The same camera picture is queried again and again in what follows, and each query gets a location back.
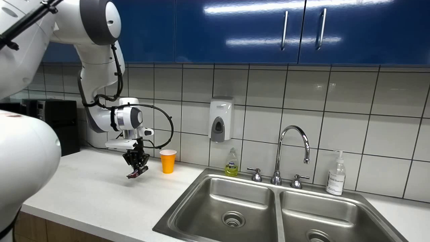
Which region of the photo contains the clear pump soap bottle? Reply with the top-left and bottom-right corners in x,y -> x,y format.
326,149 -> 347,196

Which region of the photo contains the wooden base cabinet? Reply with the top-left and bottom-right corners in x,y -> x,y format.
13,212 -> 113,242

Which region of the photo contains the chrome faucet handle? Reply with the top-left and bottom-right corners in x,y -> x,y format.
289,173 -> 311,189
246,166 -> 265,182

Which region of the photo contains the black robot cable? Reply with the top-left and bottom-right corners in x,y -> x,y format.
78,41 -> 175,150

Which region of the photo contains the black coffee machine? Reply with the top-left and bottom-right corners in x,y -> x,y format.
41,98 -> 82,155

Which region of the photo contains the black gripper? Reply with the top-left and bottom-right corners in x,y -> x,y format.
123,138 -> 152,180

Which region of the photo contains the orange plastic cup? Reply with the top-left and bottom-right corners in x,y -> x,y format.
159,147 -> 179,174

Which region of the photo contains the stainless steel double sink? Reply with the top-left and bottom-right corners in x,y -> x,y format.
152,167 -> 409,242

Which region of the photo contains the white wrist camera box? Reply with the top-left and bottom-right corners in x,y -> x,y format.
105,138 -> 139,153

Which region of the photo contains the silver cabinet door handle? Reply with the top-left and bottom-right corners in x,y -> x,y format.
280,9 -> 291,50
316,6 -> 328,50

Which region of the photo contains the white wall soap dispenser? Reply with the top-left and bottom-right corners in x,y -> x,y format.
209,98 -> 234,143

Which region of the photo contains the chrome gooseneck faucet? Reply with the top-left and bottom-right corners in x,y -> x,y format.
271,123 -> 312,186

